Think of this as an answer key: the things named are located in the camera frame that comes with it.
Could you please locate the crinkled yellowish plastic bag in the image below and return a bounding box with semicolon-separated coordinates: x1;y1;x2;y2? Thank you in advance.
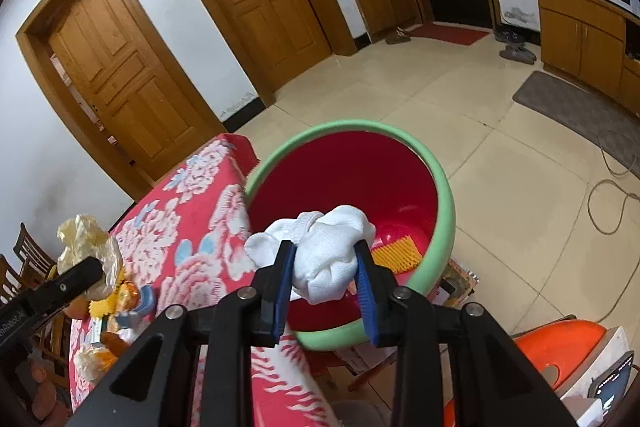
56;214;124;300

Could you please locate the smartphone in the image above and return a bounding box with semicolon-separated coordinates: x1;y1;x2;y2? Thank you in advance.
589;352;636;414

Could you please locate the wooden sideboard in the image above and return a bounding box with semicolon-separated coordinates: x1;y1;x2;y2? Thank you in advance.
534;0;640;118

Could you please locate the red door mat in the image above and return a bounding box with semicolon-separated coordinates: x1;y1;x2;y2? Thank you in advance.
410;22;491;46

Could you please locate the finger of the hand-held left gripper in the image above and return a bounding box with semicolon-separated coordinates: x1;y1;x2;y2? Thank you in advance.
24;257;104;314

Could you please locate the white cloth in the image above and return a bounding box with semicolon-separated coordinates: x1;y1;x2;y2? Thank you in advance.
244;205;377;306

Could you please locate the green-rimmed red bin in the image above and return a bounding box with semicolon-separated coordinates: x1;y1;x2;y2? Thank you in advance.
244;120;457;353

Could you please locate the thin floor cable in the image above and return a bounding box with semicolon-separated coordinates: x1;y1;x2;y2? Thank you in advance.
586;127;640;238

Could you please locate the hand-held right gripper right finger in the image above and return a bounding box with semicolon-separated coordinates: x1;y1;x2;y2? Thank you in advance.
354;241;583;427

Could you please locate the pair of grey shoes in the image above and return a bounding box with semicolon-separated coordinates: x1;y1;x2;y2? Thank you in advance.
500;44;537;66

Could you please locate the wooden chair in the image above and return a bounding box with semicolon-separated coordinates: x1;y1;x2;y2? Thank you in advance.
0;222;57;303

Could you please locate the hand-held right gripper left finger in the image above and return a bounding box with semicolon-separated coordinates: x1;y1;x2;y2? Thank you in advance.
65;239;299;427

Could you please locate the cardboard box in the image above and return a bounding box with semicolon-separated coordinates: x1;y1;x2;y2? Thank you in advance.
432;257;482;308

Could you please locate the red floral tablecloth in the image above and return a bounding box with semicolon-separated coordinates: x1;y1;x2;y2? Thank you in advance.
67;133;346;427

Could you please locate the orange plastic stool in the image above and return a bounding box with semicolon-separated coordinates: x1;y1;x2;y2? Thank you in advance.
442;319;612;427

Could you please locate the orange snack packet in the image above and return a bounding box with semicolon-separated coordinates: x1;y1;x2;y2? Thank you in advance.
75;332;132;383

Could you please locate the grey floor mat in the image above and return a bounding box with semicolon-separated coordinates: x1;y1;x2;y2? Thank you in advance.
512;70;640;175

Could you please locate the wooden door with plain frame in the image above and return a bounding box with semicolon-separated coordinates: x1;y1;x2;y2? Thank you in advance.
15;0;228;200

